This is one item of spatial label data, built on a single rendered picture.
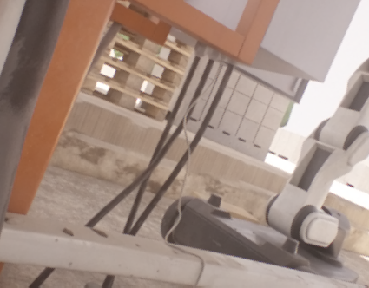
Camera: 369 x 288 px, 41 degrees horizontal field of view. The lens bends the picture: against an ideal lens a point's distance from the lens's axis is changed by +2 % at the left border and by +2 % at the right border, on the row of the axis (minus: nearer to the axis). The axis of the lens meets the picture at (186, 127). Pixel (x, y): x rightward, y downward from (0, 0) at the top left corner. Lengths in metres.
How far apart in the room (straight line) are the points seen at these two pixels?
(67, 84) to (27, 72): 0.47
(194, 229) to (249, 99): 2.92
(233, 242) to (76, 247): 0.90
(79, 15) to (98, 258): 0.37
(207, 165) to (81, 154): 0.81
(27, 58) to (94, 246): 0.51
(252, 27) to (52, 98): 0.39
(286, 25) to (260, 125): 3.68
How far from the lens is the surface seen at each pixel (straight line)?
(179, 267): 0.91
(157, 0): 0.83
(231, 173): 3.04
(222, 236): 1.65
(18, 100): 0.32
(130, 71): 3.42
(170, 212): 1.80
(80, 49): 0.79
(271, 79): 1.58
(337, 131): 1.89
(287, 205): 1.81
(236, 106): 4.49
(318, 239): 1.86
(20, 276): 1.23
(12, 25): 0.64
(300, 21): 1.02
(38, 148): 0.80
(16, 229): 0.74
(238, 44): 0.92
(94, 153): 2.49
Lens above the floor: 0.48
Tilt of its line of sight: 1 degrees down
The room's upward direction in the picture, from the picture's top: 23 degrees clockwise
